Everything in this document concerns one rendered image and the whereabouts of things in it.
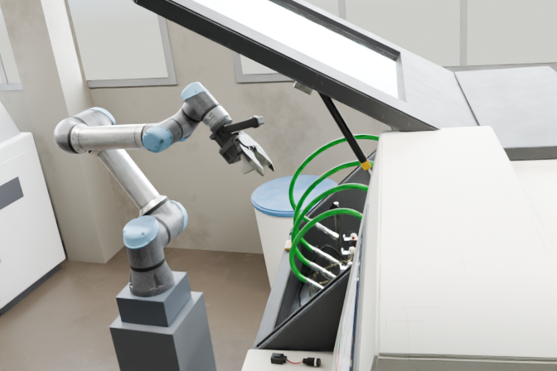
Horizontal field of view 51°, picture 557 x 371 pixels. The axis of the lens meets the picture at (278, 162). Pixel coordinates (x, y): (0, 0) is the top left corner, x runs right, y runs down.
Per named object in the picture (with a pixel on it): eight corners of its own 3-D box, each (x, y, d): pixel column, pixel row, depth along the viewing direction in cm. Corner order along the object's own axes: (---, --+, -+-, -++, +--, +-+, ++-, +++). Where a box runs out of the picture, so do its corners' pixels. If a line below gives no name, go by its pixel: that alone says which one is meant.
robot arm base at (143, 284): (121, 295, 193) (114, 269, 189) (143, 271, 206) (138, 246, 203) (161, 299, 188) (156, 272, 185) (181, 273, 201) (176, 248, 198)
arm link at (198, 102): (189, 96, 185) (203, 77, 180) (211, 121, 183) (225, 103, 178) (173, 100, 178) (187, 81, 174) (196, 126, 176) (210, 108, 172)
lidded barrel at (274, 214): (355, 267, 361) (350, 175, 339) (336, 315, 317) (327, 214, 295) (279, 260, 379) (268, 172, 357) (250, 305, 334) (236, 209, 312)
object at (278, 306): (293, 272, 215) (288, 234, 210) (304, 272, 214) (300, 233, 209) (259, 394, 159) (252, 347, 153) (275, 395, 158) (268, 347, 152)
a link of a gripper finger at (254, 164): (253, 185, 171) (239, 161, 175) (266, 172, 169) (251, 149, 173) (247, 185, 169) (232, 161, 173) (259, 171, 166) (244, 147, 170)
